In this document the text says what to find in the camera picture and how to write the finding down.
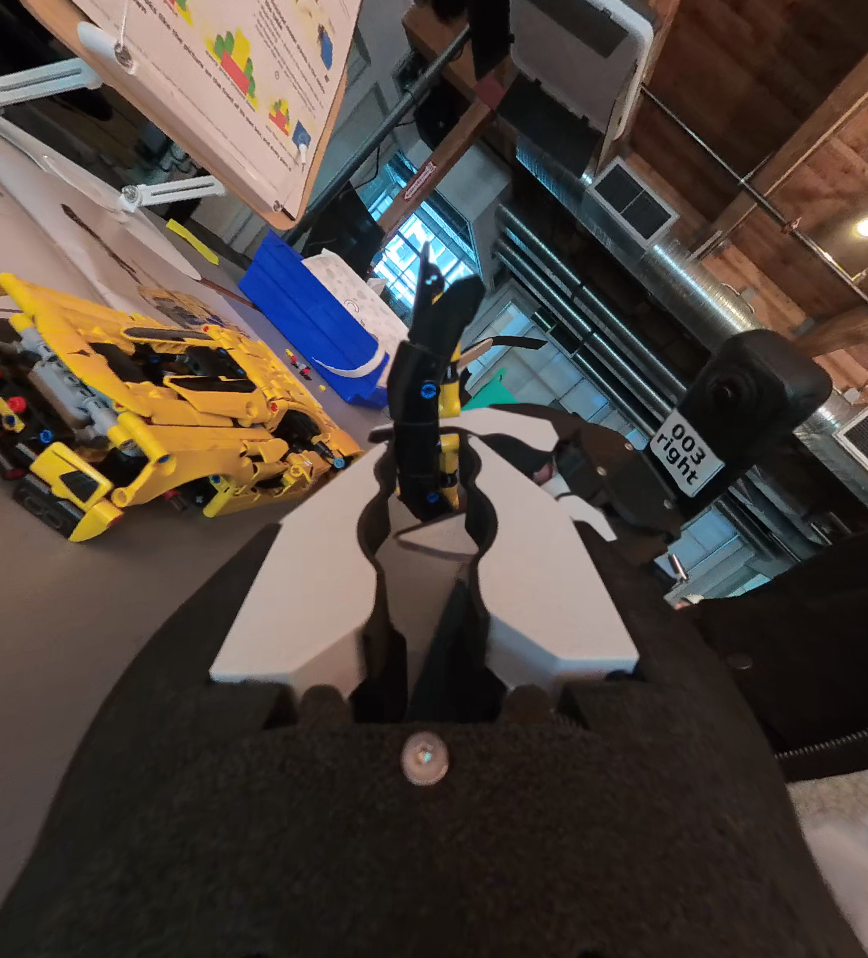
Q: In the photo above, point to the dark metal pole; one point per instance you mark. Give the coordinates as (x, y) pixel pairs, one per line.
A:
(374, 135)

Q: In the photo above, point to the yellow toy brick car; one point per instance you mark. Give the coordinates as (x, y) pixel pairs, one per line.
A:
(179, 389)

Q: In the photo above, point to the blue plastic bin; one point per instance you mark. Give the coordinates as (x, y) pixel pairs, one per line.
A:
(306, 314)

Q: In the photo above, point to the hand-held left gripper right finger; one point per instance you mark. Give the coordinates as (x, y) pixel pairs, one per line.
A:
(553, 599)

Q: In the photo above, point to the silver ventilation duct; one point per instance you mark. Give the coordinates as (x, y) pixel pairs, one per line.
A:
(703, 292)

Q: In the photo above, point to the grey desk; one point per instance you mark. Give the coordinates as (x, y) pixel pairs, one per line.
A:
(67, 636)

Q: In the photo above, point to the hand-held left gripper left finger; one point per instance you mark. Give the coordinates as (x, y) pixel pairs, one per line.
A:
(306, 599)

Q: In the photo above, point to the white printed paper bag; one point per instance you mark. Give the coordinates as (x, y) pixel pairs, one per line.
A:
(359, 307)

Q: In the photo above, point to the wooden post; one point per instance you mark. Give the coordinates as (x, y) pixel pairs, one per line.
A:
(441, 157)

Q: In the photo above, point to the yellow black brick side assembly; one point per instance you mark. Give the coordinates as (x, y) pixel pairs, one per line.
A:
(415, 419)

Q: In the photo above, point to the yellow sticky note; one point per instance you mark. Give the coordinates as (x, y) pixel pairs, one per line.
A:
(193, 241)

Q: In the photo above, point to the white mounted equipment box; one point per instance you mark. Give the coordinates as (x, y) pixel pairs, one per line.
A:
(591, 45)

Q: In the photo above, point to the scattered small brick pieces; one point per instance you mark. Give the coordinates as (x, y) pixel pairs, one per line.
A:
(303, 367)

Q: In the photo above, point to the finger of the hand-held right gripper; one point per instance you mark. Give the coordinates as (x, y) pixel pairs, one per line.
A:
(512, 423)
(591, 518)

